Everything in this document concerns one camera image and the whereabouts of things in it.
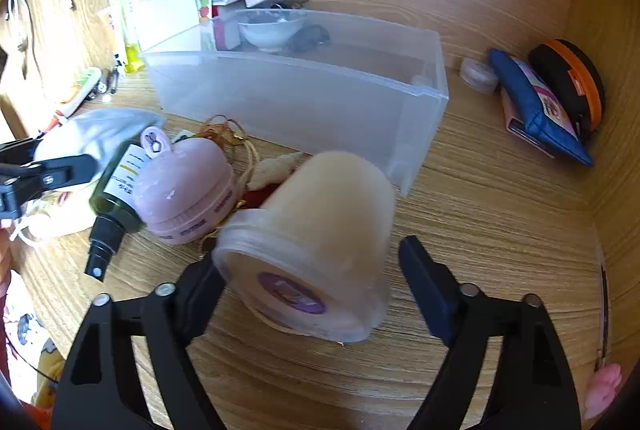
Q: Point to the blue fabric pouch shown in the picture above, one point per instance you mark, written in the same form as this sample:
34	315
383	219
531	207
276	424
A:
530	110

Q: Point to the small clear round container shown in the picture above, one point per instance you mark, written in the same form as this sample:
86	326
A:
479	75

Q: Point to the clear plastic storage box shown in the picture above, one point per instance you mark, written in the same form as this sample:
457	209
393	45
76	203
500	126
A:
300	100

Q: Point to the cream translucent jar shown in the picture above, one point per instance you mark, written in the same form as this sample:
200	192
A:
320	210

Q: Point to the yellow spray bottle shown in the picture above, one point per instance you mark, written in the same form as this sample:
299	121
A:
132	55

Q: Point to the clear plastic bowl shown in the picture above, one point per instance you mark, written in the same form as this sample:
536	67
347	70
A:
270	35

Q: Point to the dark green spray bottle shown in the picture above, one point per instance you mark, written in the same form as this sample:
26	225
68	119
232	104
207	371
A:
117	205

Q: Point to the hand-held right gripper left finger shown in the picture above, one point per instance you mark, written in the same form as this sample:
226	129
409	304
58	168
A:
200	295

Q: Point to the wooden desk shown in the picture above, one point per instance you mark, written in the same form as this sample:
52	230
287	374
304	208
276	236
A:
500	235

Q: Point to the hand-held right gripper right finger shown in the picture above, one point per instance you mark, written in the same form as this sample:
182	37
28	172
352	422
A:
425	290

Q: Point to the orange sunscreen tube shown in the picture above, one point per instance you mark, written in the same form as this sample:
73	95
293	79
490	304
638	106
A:
110	30

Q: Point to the cream red charm pouch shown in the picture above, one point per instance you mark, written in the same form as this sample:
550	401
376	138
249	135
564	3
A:
272	170

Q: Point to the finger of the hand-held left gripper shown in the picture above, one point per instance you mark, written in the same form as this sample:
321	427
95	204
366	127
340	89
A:
65	172
20	152

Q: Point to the printed cartoon cloth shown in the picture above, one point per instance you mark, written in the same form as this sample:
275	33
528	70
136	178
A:
30	340

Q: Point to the black orange round case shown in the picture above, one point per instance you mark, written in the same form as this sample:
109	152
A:
575	70

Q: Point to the fruit print box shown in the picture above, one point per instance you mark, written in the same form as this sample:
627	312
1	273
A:
205	10

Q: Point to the pink round container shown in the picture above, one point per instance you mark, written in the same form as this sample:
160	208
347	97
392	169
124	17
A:
185	180

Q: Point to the pink plush object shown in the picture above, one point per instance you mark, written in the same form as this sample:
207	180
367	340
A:
605	390

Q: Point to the dark shiny object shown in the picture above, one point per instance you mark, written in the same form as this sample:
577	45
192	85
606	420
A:
307	37

